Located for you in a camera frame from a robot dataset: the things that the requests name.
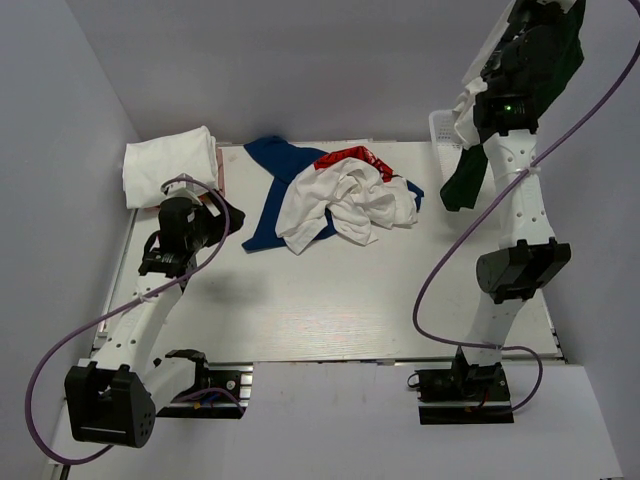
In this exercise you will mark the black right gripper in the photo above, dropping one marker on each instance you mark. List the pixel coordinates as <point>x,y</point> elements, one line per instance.
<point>553,16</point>

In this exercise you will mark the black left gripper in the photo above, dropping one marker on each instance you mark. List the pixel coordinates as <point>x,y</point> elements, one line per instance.
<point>215,220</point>

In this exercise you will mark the dark green t-shirt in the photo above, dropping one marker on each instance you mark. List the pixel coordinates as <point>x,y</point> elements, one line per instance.
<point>500,125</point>

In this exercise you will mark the blue Mickey t-shirt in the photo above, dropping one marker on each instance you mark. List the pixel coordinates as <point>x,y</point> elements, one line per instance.
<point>283,161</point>

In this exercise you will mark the white t-shirt with red print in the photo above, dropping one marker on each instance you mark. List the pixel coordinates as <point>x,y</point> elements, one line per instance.
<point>351,190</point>

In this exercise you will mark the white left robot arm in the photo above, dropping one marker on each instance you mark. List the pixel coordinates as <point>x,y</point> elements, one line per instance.
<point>115,398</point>

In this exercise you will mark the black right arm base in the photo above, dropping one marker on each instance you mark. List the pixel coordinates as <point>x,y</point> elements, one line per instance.
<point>442,402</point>

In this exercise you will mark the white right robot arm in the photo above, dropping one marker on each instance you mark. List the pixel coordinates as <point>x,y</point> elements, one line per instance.
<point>497,112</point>

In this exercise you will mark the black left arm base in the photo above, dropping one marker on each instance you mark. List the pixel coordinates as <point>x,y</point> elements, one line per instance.
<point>225,394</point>

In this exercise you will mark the folded red patterned t-shirt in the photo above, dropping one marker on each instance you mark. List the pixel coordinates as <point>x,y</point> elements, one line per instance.
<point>155,209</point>

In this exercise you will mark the folded pink t-shirt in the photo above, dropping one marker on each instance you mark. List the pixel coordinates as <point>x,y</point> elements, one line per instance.
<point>219,158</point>

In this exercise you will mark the folded white t-shirt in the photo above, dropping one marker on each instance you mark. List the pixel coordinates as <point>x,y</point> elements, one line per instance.
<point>148,165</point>

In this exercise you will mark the white plastic basket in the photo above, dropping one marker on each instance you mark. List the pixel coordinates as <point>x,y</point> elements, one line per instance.
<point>445,142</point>

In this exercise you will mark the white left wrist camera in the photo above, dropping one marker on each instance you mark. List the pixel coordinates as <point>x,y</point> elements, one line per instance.
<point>183,187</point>

